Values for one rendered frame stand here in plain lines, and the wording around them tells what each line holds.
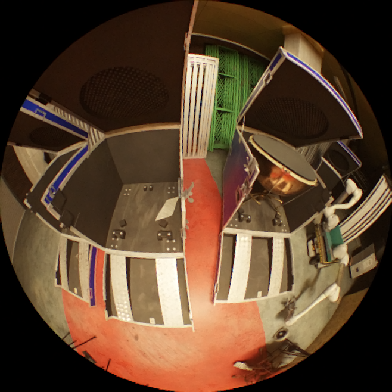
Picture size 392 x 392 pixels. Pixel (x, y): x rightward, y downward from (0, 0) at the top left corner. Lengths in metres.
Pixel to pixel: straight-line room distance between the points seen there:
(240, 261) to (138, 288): 1.10
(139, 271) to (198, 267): 0.62
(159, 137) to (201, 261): 1.38
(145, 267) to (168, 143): 1.33
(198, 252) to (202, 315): 0.73
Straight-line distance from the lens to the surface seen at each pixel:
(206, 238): 1.38
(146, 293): 1.33
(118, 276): 1.33
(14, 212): 5.99
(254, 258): 1.49
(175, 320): 1.35
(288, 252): 1.81
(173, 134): 1.26
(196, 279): 1.29
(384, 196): 2.28
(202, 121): 2.26
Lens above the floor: 1.28
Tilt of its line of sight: 50 degrees down
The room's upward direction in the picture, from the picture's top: 8 degrees clockwise
